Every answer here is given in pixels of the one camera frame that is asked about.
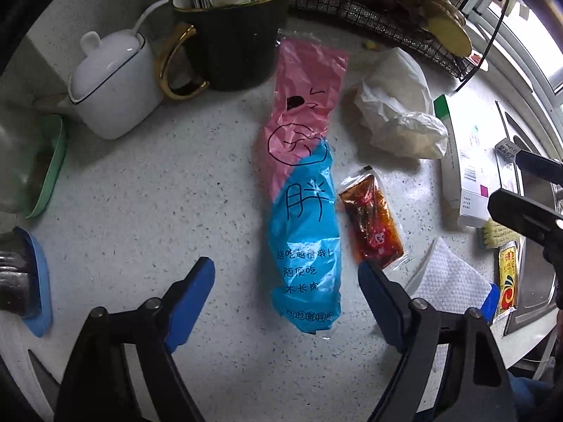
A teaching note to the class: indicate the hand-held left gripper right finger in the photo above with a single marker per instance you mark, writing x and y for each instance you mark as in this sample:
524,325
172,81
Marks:
380,303

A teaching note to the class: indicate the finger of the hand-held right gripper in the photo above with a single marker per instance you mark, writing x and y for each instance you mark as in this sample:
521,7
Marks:
519,213
541,167

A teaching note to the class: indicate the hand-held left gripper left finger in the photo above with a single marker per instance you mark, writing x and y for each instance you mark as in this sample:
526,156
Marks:
193,299

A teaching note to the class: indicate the blue brush with yellow bristles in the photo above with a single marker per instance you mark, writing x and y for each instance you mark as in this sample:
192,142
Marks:
495,233

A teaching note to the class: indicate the grey and white pouch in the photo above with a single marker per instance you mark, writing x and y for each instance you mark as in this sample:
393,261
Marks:
506,149

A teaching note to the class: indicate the yellow sauce packet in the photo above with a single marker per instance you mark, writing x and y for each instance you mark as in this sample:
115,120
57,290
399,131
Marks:
506,281

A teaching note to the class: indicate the white paper towel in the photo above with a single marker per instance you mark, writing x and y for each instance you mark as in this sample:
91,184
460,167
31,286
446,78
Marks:
444,277

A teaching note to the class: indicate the white cardboard box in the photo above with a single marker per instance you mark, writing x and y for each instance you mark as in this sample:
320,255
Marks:
470,162

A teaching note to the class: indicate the red sauce packet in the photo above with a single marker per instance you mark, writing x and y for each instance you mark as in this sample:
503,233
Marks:
369,224

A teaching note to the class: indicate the pink and blue plastic bag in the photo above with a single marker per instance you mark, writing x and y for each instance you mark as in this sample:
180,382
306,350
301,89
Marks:
303,228

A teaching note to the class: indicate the white plastic bag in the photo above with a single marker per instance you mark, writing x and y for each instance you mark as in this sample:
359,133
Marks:
396,105

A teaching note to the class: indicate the stainless steel sink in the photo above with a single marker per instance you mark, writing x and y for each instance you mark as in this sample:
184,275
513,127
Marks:
534,272

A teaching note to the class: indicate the window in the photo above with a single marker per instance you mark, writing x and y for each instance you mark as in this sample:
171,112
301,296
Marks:
541,52

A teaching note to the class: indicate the person's blue trousers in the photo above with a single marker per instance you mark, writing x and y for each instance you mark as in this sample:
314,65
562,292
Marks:
532,395

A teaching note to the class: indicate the blue plastic dish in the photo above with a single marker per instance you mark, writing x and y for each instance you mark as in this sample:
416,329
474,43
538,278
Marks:
42,290

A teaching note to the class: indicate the pale yellow root vegetable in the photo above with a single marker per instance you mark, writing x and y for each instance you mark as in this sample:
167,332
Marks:
451,33

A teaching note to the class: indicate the green plastic dish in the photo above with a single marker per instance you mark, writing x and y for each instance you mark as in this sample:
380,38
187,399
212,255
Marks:
52,167

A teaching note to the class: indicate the small yellow scrap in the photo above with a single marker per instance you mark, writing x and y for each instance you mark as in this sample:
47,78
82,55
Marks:
368,45

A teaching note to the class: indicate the white lidded ceramic jar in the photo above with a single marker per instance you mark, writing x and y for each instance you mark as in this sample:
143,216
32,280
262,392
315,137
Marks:
114,88

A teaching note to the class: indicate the small white jar spoon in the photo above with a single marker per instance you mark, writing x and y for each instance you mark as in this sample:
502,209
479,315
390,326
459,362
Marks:
149,13

